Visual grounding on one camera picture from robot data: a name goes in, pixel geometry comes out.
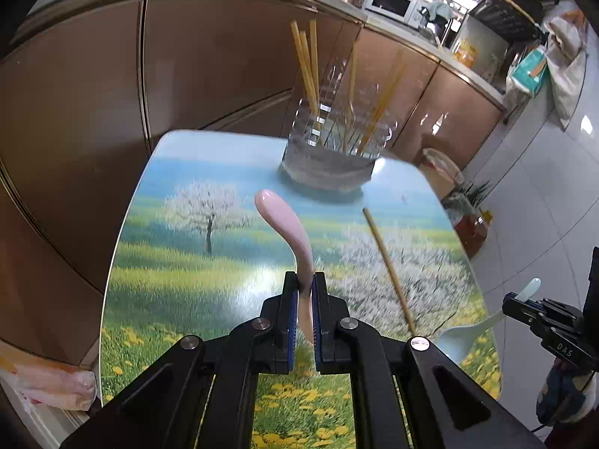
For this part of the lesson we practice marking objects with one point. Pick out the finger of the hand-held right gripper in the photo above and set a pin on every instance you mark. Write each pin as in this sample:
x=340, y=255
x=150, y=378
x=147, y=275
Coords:
x=522, y=308

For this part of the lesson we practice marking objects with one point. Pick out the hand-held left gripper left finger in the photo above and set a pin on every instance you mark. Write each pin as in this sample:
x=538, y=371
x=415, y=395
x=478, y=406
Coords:
x=291, y=336

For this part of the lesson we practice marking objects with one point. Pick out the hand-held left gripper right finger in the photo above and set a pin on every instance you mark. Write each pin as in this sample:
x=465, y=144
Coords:
x=319, y=336

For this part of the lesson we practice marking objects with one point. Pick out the light blue ceramic spoon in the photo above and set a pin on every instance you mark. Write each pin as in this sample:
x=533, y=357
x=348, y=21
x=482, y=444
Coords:
x=461, y=341

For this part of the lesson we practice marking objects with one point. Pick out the pink ceramic spoon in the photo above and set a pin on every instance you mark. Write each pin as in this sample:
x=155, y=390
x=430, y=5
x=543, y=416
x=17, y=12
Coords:
x=290, y=224

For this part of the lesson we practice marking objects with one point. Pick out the person's right hand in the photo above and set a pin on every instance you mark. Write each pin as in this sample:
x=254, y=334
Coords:
x=559, y=397

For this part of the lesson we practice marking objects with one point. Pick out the red plant pot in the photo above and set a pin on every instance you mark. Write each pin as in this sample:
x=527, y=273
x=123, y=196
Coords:
x=472, y=236

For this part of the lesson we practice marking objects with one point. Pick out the green potted plant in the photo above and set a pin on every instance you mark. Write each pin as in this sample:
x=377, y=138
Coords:
x=468, y=196

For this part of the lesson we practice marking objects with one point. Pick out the teal tissue packet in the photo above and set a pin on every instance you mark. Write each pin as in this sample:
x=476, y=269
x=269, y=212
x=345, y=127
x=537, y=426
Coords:
x=529, y=72

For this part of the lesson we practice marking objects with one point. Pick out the white cloth sack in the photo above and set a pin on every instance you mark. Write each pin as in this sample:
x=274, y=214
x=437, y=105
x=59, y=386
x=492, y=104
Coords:
x=566, y=70

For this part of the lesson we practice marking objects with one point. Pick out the pale plastic bag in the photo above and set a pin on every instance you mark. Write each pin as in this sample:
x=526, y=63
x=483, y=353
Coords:
x=51, y=383

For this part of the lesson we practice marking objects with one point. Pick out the orange plastic container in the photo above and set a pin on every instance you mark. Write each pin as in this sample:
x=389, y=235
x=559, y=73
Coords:
x=465, y=54

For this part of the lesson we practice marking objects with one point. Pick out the brown kitchen cabinet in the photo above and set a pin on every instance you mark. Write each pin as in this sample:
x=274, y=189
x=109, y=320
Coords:
x=70, y=149

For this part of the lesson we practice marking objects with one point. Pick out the black kitchen rack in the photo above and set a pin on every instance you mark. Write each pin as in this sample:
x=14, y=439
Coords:
x=507, y=4

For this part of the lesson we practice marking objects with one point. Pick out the white microwave oven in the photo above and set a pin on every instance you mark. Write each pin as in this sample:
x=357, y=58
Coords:
x=390, y=4

